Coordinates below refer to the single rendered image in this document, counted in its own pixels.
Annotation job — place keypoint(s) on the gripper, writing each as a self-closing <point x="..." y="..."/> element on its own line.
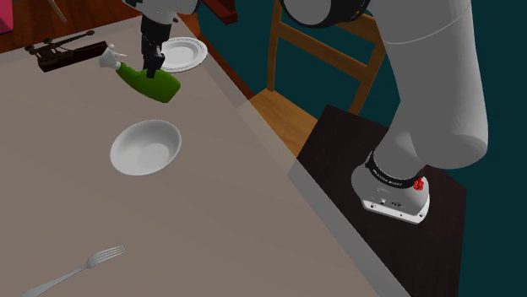
<point x="155" y="31"/>

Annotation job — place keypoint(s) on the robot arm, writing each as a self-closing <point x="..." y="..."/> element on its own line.
<point x="432" y="82"/>

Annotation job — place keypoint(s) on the green spray bottle white head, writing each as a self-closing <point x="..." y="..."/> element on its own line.
<point x="152" y="85"/>

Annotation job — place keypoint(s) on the white plate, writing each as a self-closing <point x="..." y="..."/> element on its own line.
<point x="183" y="52"/>

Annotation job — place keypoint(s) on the red-brown wooden furniture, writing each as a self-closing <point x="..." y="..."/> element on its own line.
<point x="220" y="10"/>

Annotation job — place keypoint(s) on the dark brown lever tool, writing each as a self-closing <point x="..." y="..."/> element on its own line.
<point x="70" y="56"/>

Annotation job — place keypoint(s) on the white bowl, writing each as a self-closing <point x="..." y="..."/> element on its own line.
<point x="144" y="148"/>

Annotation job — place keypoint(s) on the wooden chair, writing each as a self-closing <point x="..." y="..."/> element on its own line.
<point x="284" y="115"/>

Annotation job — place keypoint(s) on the pink box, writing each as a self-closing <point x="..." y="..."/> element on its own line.
<point x="5" y="16"/>

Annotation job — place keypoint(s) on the silver fork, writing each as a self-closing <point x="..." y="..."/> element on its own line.
<point x="66" y="276"/>

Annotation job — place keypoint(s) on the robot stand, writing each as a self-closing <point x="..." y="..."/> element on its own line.
<point x="411" y="255"/>

